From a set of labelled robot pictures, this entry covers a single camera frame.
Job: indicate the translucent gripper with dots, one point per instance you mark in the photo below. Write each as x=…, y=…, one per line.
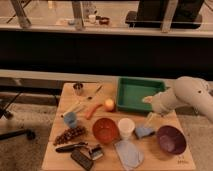
x=150, y=119

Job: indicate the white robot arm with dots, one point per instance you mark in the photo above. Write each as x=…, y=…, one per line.
x=185, y=91

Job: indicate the green plastic tray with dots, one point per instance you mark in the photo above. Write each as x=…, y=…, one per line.
x=131, y=91

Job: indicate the blue sponge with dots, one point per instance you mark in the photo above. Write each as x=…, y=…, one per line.
x=142, y=131

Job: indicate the white cup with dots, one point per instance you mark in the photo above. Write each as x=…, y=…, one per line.
x=126, y=127

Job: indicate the purple bowl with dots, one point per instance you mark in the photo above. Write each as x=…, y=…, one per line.
x=171, y=140

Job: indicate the light blue cloth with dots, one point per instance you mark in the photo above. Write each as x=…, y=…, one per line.
x=130, y=156

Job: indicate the yellow red apple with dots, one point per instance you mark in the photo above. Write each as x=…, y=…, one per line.
x=109, y=105

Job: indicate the orange bowl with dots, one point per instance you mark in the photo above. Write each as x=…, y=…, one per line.
x=105, y=130

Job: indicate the orange carrot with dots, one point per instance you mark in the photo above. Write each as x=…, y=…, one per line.
x=91, y=111

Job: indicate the small black white brush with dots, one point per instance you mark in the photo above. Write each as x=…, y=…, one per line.
x=96, y=152

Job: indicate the bunch of dark grapes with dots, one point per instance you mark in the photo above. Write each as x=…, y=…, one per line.
x=69, y=134

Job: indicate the small metal cup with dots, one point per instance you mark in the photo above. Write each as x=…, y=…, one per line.
x=78, y=88

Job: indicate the black rectangular block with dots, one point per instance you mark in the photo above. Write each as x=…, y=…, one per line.
x=82, y=159

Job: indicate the blue cup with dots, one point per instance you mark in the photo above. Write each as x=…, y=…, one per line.
x=70, y=120

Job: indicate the black handled knife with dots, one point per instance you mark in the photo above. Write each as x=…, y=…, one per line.
x=70, y=148

